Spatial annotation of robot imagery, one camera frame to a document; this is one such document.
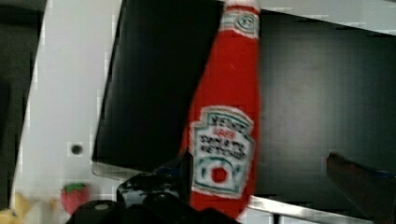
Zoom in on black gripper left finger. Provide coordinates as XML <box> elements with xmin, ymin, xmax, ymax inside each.
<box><xmin>65</xmin><ymin>151</ymin><xmax>240</xmax><ymax>224</ymax></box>

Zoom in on silver black toaster oven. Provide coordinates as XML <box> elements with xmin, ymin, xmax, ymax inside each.
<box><xmin>92</xmin><ymin>0</ymin><xmax>395</xmax><ymax>224</ymax></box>

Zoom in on red plush ketchup bottle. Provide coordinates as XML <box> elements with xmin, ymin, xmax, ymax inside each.
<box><xmin>181</xmin><ymin>0</ymin><xmax>261</xmax><ymax>219</ymax></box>

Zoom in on red strawberry on table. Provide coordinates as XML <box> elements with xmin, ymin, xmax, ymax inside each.
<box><xmin>61</xmin><ymin>183</ymin><xmax>90</xmax><ymax>215</ymax></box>

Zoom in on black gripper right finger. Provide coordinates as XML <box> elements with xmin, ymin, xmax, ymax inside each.
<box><xmin>326</xmin><ymin>152</ymin><xmax>395</xmax><ymax>224</ymax></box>

